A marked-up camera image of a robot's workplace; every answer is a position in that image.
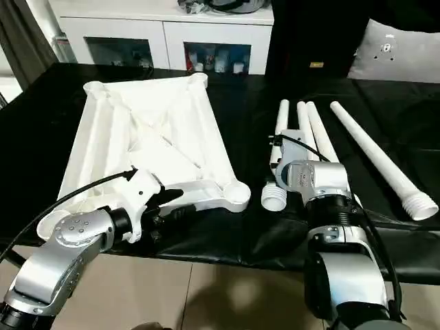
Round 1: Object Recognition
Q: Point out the white plastic table leg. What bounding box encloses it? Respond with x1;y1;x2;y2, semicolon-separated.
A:
329;101;440;221
296;100;310;133
261;98;294;211
307;102;366;217

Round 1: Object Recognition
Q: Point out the white plastic table top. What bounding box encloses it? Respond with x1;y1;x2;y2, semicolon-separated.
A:
36;73;251;243

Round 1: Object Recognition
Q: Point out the black cabinet with gold label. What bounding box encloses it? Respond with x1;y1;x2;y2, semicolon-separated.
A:
266;0;374;78

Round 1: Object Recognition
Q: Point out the black work mat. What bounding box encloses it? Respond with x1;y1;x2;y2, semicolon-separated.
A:
0;61;440;286

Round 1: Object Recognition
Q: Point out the round grey appliance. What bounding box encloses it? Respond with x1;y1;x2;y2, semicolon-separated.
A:
209;0;257;14

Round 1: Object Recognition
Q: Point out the grey cushion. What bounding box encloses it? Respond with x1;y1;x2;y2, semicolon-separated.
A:
346;19;440;83

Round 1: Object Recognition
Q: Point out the white sideboard with glass doors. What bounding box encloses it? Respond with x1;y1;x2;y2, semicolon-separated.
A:
51;0;276;76

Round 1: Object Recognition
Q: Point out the grey curtain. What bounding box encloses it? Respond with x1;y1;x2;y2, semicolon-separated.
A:
0;0;58;104

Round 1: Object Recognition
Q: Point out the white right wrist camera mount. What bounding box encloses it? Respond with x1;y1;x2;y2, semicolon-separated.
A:
271;129;317;169

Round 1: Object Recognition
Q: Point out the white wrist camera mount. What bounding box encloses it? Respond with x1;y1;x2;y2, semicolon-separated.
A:
271;129;317;169
116;167;166;243

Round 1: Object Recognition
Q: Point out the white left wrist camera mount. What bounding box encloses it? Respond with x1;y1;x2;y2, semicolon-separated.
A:
116;167;166;243

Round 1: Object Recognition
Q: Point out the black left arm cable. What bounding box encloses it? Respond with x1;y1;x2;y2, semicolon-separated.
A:
0;166;138;262

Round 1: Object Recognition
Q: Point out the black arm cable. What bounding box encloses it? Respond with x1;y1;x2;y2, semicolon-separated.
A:
0;166;138;262
271;134;405;330

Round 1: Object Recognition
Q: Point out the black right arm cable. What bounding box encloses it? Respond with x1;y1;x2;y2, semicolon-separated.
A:
271;134;405;330

